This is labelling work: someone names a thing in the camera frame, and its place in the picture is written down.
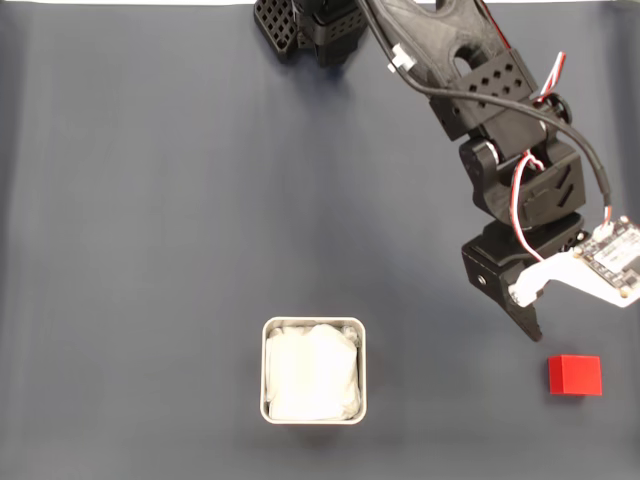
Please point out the red cube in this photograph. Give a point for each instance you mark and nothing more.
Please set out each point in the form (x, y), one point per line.
(575, 376)

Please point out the silver square metal box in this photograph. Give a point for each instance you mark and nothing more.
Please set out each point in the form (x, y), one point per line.
(263, 370)

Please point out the white crumpled cloth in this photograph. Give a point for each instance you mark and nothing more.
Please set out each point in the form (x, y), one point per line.
(312, 372)

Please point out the dark blue table mat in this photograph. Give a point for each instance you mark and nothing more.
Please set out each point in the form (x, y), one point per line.
(150, 225)

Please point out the camera board on white mount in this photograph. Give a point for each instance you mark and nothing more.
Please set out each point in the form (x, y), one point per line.
(610, 260)

